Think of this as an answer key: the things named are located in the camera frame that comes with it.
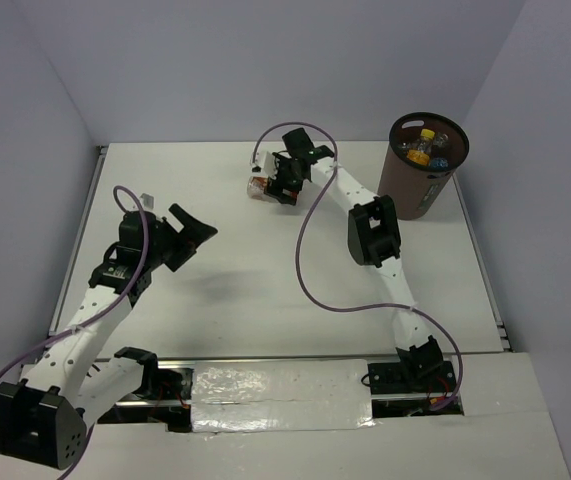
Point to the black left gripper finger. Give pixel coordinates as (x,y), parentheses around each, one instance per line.
(188,240)
(189,223)

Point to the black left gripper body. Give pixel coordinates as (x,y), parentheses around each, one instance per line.
(170,244)

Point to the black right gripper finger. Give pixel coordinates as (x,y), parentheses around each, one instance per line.
(272,188)
(288,195)

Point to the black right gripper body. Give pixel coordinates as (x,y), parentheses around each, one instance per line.
(287,174)

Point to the red cap clear bottle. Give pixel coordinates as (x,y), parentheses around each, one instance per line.
(256,188)

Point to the yellow cap orange label bottle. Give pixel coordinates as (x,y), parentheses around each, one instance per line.
(420,151)

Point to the blue label white cap bottle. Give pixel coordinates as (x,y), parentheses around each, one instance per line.
(439,164)

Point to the small blue label bottle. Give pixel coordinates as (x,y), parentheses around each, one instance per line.
(441,141)

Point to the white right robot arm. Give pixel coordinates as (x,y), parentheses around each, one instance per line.
(373,239)

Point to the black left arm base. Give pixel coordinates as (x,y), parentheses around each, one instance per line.
(164,395)

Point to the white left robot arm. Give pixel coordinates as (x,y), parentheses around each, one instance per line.
(45,417)

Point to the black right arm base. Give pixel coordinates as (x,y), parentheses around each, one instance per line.
(390,379)

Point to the brown plastic waste bin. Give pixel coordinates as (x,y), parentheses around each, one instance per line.
(412,187)

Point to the white foil covered front board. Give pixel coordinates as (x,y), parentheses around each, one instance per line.
(314,420)

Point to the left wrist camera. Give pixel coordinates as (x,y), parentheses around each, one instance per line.
(147,201)

